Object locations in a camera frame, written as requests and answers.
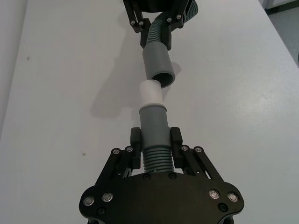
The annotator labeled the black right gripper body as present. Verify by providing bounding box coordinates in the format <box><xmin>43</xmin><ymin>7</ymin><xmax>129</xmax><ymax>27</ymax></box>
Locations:
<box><xmin>123</xmin><ymin>0</ymin><xmax>188</xmax><ymax>14</ymax></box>

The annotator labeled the white plastic tube connector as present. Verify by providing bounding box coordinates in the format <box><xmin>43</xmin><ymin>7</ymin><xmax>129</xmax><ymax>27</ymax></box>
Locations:
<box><xmin>138</xmin><ymin>79</ymin><xmax>167</xmax><ymax>115</ymax></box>

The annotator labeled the grey corrugated hose with cuff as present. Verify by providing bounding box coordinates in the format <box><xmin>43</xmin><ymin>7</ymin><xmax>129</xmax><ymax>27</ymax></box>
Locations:
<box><xmin>142</xmin><ymin>0</ymin><xmax>199</xmax><ymax>89</ymax></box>
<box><xmin>139</xmin><ymin>107</ymin><xmax>175</xmax><ymax>175</ymax></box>

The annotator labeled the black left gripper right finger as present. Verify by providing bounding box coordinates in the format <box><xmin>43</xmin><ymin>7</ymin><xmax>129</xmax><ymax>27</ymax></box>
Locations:
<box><xmin>170</xmin><ymin>126</ymin><xmax>225</xmax><ymax>185</ymax></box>

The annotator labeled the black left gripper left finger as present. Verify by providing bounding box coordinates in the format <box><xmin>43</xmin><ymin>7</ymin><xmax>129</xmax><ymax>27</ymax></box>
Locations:
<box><xmin>93</xmin><ymin>127</ymin><xmax>143</xmax><ymax>187</ymax></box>

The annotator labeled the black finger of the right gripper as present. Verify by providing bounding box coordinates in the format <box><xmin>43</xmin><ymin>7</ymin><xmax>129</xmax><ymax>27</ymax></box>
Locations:
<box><xmin>160</xmin><ymin>0</ymin><xmax>197</xmax><ymax>51</ymax></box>
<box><xmin>123</xmin><ymin>0</ymin><xmax>151</xmax><ymax>50</ymax></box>

